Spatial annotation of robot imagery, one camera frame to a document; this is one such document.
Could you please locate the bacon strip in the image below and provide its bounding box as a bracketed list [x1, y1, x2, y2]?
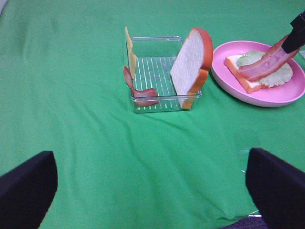
[238, 35, 300, 82]
[123, 65, 159, 106]

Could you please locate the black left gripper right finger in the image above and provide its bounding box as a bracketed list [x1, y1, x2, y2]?
[245, 148, 305, 229]

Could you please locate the pink plate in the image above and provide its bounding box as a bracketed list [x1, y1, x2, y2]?
[211, 41, 305, 107]

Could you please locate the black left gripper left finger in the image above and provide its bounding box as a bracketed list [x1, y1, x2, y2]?
[0, 151, 58, 229]

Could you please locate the clear plastic container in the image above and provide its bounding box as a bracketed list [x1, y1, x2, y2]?
[125, 36, 203, 114]
[299, 50, 305, 59]

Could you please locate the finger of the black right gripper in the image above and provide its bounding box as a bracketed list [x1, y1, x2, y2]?
[282, 11, 305, 53]

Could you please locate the clear left plastic container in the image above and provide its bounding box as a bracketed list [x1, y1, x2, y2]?
[125, 36, 203, 114]

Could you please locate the bread slice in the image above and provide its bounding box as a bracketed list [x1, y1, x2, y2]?
[224, 54, 269, 94]
[170, 27, 214, 109]

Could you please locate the green lettuce leaf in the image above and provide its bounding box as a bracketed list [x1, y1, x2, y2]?
[234, 51, 293, 88]

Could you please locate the clear right plastic container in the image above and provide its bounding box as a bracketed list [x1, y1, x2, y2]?
[299, 50, 305, 59]

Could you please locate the green tablecloth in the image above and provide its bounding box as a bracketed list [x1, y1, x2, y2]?
[0, 0, 305, 229]

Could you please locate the yellow cheese slice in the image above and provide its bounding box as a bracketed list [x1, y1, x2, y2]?
[125, 27, 137, 80]

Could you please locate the clear tape strip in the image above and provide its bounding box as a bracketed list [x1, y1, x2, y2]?
[236, 143, 253, 173]

